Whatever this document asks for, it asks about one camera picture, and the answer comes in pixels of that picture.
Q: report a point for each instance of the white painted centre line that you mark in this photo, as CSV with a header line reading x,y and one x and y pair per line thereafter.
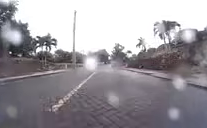
x,y
70,94

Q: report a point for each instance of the grey asphalt road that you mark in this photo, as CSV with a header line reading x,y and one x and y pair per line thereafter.
x,y
124,90

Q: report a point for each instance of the large dark tree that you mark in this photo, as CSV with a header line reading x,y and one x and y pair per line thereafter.
x,y
11,36

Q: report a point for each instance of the overgrown bank with bushes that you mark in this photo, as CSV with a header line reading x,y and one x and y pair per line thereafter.
x,y
164,60

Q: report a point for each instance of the tall pole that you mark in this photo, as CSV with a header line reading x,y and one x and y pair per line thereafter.
x,y
74,40

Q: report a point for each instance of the row of trees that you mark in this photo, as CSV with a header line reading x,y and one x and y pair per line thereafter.
x,y
91,55

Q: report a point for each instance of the pale kerb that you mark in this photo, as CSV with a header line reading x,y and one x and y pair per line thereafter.
x,y
27,76
164,76

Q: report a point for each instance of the grey pavement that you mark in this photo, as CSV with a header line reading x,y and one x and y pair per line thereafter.
x,y
201,79

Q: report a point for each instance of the low wall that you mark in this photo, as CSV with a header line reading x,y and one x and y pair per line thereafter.
x,y
16,66

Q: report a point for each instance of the tall palm tree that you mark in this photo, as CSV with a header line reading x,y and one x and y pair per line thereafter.
x,y
165,31

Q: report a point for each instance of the small palm tree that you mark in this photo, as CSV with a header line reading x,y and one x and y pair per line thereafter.
x,y
141,43

